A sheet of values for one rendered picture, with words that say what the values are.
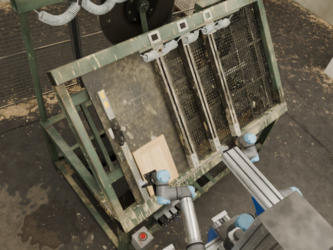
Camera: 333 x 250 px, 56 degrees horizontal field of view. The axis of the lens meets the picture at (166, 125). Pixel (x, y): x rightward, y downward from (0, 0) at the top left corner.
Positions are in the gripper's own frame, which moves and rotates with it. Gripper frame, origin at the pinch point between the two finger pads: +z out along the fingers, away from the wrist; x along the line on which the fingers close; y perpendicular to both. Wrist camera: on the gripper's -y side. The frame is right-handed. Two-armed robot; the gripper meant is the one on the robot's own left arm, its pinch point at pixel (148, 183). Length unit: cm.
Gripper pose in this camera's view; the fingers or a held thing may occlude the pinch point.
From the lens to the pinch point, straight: 212.4
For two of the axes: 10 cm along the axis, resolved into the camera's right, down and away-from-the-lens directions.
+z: -3.4, 2.4, 9.1
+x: -8.5, 3.4, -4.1
